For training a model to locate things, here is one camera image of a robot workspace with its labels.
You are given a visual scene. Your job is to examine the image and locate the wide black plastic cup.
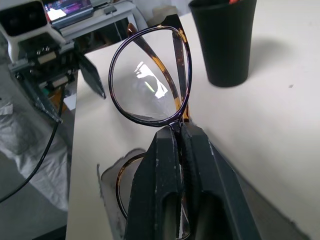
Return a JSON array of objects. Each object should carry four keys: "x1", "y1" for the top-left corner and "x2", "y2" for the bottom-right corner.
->
[{"x1": 187, "y1": 0, "x2": 258, "y2": 88}]

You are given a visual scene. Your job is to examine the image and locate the white TV stand cabinet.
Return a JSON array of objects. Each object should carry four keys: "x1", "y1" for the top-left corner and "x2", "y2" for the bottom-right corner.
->
[{"x1": 57, "y1": 1, "x2": 141, "y2": 52}]

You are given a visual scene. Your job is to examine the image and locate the laptop with lit screen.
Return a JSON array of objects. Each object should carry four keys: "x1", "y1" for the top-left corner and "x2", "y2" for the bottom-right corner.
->
[{"x1": 42, "y1": 0, "x2": 95, "y2": 26}]

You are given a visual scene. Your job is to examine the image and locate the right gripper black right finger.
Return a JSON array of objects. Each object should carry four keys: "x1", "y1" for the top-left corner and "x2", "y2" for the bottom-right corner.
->
[{"x1": 180, "y1": 122, "x2": 262, "y2": 240}]

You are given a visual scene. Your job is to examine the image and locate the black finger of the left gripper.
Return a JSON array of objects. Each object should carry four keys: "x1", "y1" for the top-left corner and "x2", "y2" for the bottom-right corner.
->
[
  {"x1": 21, "y1": 79, "x2": 63, "y2": 124},
  {"x1": 78, "y1": 53, "x2": 107, "y2": 100}
]

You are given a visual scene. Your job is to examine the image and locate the tortoiseshell clear-lens glasses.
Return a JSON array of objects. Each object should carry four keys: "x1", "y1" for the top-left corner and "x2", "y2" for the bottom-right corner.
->
[{"x1": 108, "y1": 22, "x2": 194, "y2": 240}]

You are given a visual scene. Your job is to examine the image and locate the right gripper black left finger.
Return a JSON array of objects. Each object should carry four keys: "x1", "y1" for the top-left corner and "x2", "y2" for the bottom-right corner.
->
[{"x1": 124, "y1": 126, "x2": 185, "y2": 240}]

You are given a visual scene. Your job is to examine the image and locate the white woven bag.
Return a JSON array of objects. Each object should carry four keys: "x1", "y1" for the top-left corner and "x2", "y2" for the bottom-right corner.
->
[{"x1": 0, "y1": 99, "x2": 71, "y2": 211}]

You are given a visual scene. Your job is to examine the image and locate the grey open glasses case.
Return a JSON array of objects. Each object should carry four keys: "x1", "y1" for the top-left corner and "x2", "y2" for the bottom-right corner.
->
[{"x1": 96, "y1": 119, "x2": 312, "y2": 240}]

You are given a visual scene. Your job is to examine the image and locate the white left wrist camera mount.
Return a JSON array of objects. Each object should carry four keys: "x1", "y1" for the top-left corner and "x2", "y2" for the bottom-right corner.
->
[{"x1": 0, "y1": 0, "x2": 66, "y2": 64}]

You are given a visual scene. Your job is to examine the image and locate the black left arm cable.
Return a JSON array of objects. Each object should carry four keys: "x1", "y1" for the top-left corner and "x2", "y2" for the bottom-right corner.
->
[{"x1": 0, "y1": 83, "x2": 66, "y2": 204}]

